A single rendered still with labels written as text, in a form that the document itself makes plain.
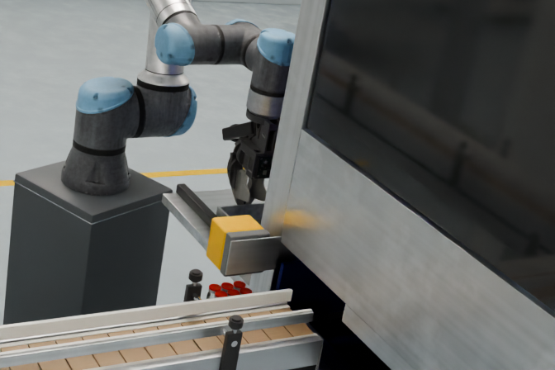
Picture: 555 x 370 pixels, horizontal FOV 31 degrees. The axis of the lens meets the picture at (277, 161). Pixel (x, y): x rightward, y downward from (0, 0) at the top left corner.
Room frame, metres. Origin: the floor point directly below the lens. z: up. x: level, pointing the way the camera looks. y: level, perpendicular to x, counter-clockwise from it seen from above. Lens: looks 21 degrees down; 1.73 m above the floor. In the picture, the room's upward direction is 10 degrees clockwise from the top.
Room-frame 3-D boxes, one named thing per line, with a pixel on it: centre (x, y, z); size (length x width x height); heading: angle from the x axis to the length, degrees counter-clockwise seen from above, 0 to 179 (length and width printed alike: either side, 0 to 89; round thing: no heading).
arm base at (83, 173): (2.07, 0.39, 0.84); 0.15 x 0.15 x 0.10
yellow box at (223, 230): (1.48, 0.04, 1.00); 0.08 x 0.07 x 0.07; 33
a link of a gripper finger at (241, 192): (1.79, 0.05, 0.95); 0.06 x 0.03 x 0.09; 33
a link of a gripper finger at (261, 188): (1.81, 0.03, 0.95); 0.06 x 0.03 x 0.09; 33
